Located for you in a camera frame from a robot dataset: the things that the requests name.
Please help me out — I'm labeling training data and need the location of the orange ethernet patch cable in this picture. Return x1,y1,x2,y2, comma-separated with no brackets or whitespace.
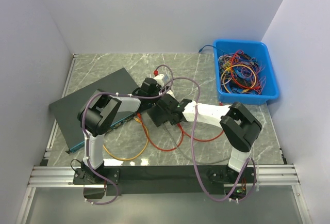
102,117,150,162

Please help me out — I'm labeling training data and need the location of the small black network switch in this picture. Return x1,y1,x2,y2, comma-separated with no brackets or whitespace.
147,105,169,127

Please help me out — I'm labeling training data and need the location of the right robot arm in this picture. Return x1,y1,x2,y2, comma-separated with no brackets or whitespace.
148,94,262,182

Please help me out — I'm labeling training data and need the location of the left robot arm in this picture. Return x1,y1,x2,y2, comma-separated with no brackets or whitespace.
78,74,169,184

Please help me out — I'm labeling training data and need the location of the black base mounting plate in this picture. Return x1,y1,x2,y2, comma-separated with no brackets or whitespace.
73,165,256,196

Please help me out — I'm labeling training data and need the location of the blue plastic bin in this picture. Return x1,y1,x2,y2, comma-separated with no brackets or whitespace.
211,39,279,105

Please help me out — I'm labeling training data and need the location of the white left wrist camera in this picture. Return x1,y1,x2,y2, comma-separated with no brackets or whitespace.
153,73,170,86

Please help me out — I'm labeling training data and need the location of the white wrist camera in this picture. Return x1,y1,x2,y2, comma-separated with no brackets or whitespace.
164,90,176,100
153,73,170,86

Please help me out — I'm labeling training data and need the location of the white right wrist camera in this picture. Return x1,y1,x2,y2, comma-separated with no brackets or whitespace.
164,90,176,100

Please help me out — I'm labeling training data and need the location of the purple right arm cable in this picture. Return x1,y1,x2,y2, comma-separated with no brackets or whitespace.
159,76,257,202

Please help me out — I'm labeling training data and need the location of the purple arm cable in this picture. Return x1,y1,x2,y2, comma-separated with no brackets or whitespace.
159,76,257,202
81,65,174,205

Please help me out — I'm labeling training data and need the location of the blue cable behind bin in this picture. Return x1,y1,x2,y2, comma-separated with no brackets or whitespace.
198,44,217,53

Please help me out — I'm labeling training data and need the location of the tangled coloured wires bundle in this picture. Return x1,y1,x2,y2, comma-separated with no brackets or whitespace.
217,49,266,95

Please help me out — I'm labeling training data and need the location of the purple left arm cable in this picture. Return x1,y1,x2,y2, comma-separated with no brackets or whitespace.
81,65,174,205

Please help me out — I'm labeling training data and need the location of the aluminium frame rail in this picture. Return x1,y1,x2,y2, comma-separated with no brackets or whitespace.
27,165,300,188

